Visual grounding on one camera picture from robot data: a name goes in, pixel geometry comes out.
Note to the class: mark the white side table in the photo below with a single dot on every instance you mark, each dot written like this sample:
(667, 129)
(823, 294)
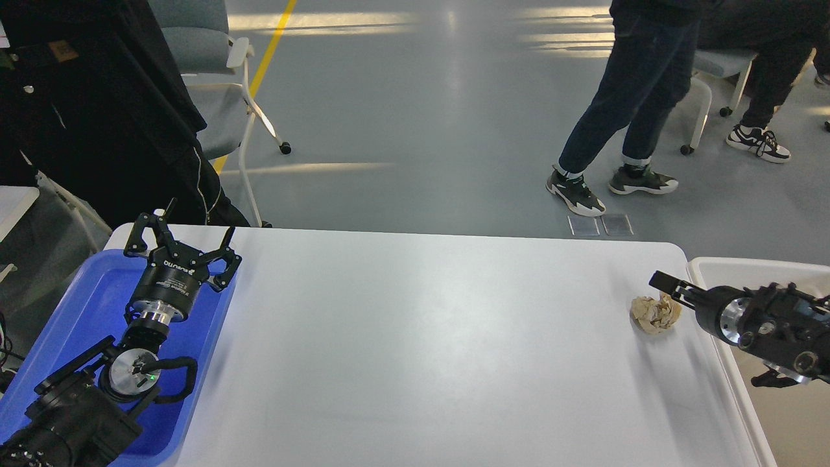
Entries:
(15, 201)

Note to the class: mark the blue plastic tray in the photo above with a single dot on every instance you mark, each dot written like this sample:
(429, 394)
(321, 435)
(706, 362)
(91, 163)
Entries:
(93, 308)

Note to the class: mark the person in black clothes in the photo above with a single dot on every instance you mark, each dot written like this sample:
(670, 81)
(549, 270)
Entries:
(92, 97)

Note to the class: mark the grey office chair left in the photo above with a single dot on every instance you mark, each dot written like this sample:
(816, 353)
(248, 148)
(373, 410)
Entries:
(198, 36)

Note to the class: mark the right metal floor plate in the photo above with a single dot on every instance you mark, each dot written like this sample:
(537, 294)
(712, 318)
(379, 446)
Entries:
(617, 225)

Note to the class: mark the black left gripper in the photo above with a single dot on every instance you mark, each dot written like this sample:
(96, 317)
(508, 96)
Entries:
(170, 281)

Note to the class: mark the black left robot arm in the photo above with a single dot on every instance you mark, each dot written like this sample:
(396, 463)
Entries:
(85, 413)

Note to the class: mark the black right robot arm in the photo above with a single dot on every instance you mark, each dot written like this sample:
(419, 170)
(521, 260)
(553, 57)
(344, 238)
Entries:
(786, 328)

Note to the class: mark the beige paper ball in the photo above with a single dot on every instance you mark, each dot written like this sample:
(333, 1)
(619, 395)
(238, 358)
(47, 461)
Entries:
(655, 315)

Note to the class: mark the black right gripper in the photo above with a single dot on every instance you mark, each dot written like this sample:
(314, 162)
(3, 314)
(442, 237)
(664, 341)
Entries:
(717, 310)

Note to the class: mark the walking person in jeans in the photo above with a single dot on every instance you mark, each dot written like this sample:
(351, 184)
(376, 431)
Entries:
(647, 74)

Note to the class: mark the seated person black trousers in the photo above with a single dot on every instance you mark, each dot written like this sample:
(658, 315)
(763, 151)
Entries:
(783, 35)

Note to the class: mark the left metal floor plate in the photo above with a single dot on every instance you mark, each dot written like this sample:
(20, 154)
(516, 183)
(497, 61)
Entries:
(583, 226)

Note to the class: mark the metal floor plate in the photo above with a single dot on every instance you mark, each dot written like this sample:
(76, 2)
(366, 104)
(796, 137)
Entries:
(617, 225)
(583, 226)

